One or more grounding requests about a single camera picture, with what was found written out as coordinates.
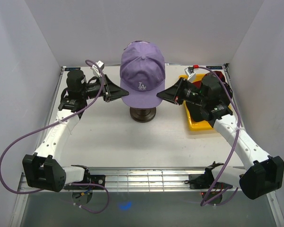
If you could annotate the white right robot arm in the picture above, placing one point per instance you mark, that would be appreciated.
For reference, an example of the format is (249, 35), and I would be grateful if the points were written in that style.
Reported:
(262, 172)

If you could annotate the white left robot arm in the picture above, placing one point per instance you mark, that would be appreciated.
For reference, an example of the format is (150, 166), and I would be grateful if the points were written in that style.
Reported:
(42, 168)

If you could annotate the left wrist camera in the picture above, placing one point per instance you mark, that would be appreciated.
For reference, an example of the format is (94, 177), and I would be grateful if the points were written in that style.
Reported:
(95, 70)

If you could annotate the lavender baseball cap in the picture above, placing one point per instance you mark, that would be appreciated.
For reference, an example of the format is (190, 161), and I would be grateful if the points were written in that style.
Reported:
(142, 74)

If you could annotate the beige mannequin head stand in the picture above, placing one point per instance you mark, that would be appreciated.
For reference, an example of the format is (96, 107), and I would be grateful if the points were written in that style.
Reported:
(142, 115)

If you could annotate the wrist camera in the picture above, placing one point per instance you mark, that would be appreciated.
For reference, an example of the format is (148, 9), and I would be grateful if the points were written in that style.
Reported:
(95, 70)
(191, 72)

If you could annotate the yellow plastic tray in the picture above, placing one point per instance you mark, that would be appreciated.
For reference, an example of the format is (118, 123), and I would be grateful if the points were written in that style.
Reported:
(196, 123)

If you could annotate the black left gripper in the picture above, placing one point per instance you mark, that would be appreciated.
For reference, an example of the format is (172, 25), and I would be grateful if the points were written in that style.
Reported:
(110, 91)

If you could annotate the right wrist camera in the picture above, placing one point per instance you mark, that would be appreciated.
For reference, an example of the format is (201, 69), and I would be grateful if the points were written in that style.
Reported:
(191, 72)

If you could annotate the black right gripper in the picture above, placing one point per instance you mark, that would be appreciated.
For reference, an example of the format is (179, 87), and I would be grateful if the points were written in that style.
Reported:
(175, 93)

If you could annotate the black NY baseball cap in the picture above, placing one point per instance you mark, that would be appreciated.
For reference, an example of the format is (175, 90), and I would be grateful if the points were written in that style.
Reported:
(211, 108)

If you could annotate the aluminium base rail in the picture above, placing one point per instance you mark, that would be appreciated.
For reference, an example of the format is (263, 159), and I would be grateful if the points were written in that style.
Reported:
(144, 179)

